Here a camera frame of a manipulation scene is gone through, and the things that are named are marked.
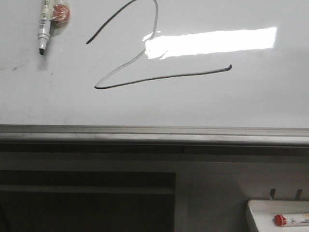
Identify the white black-tip whiteboard marker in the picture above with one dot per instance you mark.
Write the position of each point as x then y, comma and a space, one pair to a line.
45, 24

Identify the red round magnet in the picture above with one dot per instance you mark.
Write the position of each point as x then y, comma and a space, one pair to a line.
60, 16

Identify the white whiteboard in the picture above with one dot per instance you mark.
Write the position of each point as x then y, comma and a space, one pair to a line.
200, 63

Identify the grey aluminium whiteboard ledge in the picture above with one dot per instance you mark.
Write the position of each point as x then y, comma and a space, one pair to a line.
52, 134

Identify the left metal tray hook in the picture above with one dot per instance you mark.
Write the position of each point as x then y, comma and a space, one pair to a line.
272, 194

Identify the metal tray hook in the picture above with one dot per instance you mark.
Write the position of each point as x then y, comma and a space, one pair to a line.
272, 194
298, 194

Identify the white plastic tray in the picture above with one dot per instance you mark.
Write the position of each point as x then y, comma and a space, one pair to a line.
260, 215

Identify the red-capped white marker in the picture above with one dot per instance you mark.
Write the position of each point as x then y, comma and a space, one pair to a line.
291, 220

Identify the right metal tray hook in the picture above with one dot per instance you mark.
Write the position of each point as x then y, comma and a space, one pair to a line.
298, 194

